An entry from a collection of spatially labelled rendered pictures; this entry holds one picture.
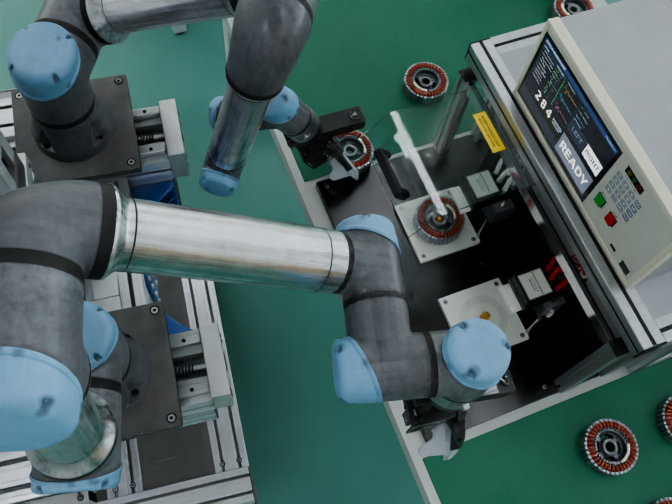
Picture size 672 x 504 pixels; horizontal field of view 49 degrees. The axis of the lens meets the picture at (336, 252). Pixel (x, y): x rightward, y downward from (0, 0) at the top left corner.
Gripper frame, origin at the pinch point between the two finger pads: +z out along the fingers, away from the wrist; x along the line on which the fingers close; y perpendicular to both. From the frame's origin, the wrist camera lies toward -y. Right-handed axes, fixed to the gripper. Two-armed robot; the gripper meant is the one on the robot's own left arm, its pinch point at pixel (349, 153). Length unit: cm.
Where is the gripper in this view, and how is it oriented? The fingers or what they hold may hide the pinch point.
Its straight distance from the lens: 171.6
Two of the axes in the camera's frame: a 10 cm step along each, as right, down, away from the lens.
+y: -8.5, 4.6, 2.7
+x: 3.6, 8.6, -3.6
